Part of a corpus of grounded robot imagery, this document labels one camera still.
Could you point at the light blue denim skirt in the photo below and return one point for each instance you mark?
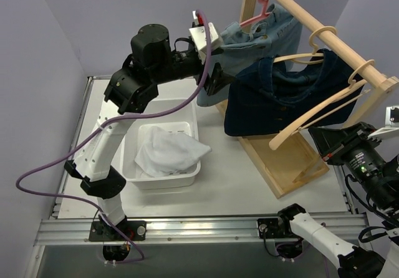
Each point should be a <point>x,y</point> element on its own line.
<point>278,34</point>

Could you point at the white plastic basket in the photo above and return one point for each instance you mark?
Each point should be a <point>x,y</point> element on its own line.
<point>184,120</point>

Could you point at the aluminium mounting rail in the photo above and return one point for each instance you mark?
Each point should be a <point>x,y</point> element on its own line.
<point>63,232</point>

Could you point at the white skirt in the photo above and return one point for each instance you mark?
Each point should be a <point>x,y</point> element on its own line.
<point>165,153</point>

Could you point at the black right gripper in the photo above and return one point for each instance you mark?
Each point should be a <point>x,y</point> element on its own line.
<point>338,147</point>

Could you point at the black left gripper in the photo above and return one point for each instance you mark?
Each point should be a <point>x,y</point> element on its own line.
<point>206,76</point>

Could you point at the wooden clothes rack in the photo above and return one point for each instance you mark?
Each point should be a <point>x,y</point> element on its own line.
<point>284,159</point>

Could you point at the dark blue denim skirt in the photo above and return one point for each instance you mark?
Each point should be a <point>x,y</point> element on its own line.
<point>266,97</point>

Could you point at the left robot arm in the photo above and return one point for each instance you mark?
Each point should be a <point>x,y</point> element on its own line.
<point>152,62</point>

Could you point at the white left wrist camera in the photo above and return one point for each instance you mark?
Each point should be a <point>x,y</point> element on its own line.
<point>198,35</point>

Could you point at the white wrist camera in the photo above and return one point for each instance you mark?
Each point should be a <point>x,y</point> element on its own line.
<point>198,35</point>
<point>386,125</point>

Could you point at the pink plastic hanger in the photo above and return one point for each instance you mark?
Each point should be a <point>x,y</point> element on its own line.
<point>252,11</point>

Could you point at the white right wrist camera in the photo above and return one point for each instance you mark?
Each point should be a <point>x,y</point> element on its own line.
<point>386,125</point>

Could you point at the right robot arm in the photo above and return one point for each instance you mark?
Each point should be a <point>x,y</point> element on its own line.
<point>373,182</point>

